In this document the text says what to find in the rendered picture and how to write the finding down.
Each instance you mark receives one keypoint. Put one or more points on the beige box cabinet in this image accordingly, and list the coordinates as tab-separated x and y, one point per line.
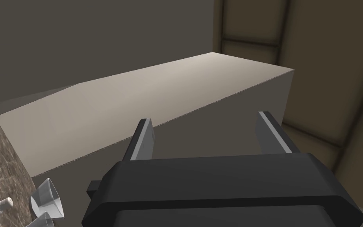
131	104

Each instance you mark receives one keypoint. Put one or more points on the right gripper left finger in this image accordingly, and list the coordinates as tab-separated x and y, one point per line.
142	142

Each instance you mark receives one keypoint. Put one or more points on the clear drinking glass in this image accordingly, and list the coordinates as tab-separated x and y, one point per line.
48	198
44	220

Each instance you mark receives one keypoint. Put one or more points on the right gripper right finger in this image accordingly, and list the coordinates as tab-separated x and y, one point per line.
274	135

